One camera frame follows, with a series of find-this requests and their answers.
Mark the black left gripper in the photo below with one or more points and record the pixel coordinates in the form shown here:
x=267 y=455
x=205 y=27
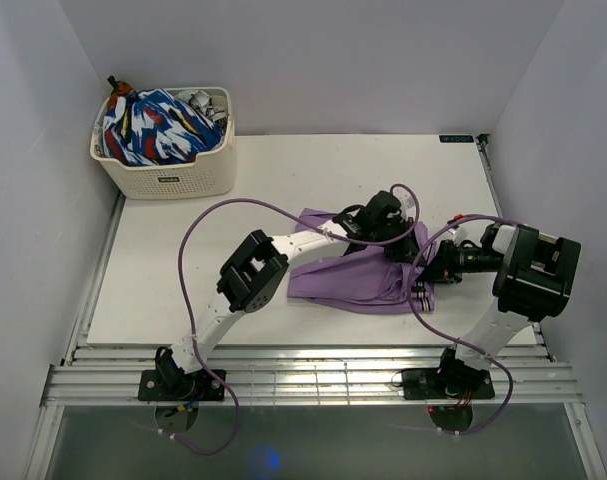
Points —
x=407 y=251

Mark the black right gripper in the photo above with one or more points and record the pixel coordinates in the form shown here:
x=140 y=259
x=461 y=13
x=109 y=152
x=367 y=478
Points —
x=441 y=268

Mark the purple trousers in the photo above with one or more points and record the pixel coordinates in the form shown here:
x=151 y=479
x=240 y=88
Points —
x=363 y=282

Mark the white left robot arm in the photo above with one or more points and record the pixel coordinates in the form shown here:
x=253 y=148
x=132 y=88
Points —
x=249 y=279

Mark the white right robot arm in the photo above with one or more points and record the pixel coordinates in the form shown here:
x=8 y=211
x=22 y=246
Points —
x=534 y=276

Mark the blue table label sticker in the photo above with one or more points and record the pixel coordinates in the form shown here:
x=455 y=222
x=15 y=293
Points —
x=457 y=139

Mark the cream plastic laundry basket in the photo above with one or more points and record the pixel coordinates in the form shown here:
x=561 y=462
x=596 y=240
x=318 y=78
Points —
x=213 y=173

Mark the white grey garment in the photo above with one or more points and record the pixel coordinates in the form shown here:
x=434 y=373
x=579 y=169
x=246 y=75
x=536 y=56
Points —
x=213 y=107

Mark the blue white patterned garment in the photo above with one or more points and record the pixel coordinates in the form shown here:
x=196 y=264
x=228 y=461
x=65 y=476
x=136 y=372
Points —
x=155 y=128

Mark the orange black garment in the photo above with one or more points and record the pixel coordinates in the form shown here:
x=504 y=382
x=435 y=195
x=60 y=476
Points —
x=119 y=89

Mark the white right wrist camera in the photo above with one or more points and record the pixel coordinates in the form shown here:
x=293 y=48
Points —
x=455 y=232

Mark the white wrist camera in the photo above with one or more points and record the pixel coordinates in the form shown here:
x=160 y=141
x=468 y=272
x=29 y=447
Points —
x=455 y=232
x=407 y=207

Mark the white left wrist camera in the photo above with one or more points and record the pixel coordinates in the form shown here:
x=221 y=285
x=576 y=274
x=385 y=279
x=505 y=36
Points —
x=407 y=207

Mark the aluminium rail frame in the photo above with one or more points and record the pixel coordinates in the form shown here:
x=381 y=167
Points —
x=304 y=375

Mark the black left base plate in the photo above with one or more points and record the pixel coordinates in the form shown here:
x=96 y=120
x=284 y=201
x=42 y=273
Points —
x=199 y=385

